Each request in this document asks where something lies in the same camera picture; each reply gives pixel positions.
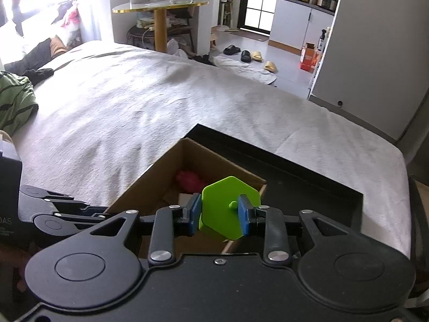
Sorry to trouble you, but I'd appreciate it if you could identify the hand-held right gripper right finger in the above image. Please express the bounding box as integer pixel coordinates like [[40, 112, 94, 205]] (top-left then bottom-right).
[[236, 193, 355, 265]]

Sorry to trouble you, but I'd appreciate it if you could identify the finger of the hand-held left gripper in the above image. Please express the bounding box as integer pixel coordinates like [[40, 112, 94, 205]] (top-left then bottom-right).
[[19, 185, 90, 213], [32, 211, 113, 240]]

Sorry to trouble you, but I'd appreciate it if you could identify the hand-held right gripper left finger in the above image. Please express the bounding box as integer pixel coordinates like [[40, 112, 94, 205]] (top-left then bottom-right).
[[90, 193, 202, 265]]

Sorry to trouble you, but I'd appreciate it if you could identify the green hexagonal box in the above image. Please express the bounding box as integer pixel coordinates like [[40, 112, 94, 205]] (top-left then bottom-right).
[[198, 176, 261, 242]]

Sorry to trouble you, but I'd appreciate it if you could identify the cardboard box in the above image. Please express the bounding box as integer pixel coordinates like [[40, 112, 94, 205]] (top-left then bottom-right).
[[104, 137, 268, 259]]

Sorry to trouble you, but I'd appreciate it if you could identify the black tray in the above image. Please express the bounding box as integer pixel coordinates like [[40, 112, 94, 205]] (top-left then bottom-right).
[[184, 123, 365, 239]]

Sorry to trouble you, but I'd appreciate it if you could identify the pink toy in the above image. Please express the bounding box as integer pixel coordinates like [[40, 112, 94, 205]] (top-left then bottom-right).
[[176, 170, 210, 196]]

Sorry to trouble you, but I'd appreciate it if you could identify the green striped cloth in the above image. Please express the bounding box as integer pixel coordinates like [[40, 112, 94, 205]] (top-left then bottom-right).
[[0, 71, 39, 139]]

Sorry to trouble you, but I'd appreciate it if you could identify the white bed blanket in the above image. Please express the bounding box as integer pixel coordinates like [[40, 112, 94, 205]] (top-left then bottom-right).
[[0, 39, 412, 259]]

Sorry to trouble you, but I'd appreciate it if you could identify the black clothing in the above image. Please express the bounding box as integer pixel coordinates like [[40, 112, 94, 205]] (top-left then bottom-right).
[[3, 38, 69, 85]]

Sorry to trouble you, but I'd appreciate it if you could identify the white floor cloth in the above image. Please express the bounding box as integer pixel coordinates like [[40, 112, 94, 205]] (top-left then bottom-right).
[[213, 55, 278, 87]]

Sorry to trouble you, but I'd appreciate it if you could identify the red cardboard carton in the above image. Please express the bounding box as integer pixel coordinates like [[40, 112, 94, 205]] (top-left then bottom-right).
[[299, 42, 323, 73]]

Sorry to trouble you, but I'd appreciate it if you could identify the white kitchen cabinet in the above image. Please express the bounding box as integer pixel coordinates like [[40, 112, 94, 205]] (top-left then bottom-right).
[[267, 0, 336, 55]]

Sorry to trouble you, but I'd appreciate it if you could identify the grey tall cabinet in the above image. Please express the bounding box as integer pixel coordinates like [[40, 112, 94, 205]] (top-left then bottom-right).
[[307, 0, 429, 142]]

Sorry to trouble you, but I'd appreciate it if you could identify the round gold-rimmed table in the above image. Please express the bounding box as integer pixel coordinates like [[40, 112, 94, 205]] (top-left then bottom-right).
[[112, 0, 210, 53]]

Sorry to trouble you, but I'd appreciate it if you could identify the white standing fan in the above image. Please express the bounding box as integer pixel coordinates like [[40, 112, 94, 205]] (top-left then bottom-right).
[[213, 0, 232, 28]]

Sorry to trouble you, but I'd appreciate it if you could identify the black framed glass door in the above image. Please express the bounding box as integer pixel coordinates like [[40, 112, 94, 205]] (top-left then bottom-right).
[[237, 0, 286, 37]]

